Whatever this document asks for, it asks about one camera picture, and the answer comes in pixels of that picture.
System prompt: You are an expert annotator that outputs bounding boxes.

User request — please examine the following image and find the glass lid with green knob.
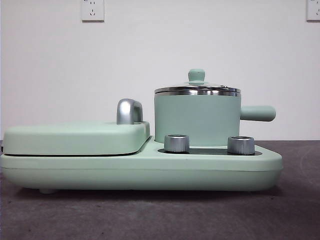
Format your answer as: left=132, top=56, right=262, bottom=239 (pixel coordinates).
left=154, top=68, right=241, bottom=93

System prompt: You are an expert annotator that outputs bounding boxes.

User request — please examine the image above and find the green griddle cover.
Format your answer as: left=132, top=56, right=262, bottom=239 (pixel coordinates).
left=3, top=120, right=151, bottom=156

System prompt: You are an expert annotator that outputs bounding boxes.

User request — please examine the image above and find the white wall socket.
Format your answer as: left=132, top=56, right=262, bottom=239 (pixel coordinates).
left=81, top=0, right=105, bottom=23
left=306, top=0, right=320, bottom=22

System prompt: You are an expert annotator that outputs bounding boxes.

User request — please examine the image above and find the green pot with side handle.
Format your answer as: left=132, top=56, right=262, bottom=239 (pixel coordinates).
left=153, top=90, right=277, bottom=148

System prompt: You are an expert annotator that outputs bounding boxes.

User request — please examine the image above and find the silver griddle cover handle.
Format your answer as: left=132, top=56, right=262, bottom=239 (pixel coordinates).
left=116, top=98, right=144, bottom=125

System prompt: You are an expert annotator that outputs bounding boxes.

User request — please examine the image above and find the green breakfast machine base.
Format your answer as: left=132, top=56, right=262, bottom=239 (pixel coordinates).
left=0, top=136, right=284, bottom=195

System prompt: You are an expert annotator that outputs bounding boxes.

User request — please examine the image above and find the silver control knob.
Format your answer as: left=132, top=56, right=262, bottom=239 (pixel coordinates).
left=163, top=134, right=190, bottom=153
left=227, top=136, right=256, bottom=155

